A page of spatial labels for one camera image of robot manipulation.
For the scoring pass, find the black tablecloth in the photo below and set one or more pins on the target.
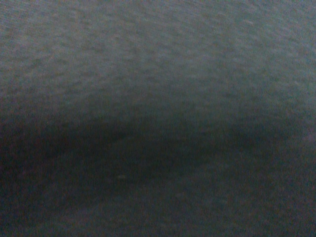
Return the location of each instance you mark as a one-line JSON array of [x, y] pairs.
[[157, 118]]

